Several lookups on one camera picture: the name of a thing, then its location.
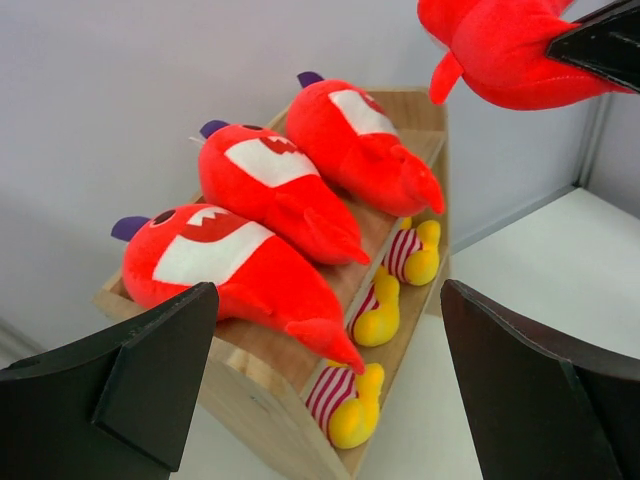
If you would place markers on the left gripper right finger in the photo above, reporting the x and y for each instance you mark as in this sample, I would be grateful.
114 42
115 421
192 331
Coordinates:
540 404

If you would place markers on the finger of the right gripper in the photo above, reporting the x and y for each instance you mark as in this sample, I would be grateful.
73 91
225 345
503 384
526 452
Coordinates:
605 43

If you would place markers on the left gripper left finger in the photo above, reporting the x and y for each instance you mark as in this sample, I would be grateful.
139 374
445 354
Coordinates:
117 404

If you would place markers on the yellow frog plush striped shirt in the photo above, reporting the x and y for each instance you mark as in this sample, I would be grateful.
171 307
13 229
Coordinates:
346 406

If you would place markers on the red shark plush with purple fin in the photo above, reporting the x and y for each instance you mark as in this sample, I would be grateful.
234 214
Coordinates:
259 276

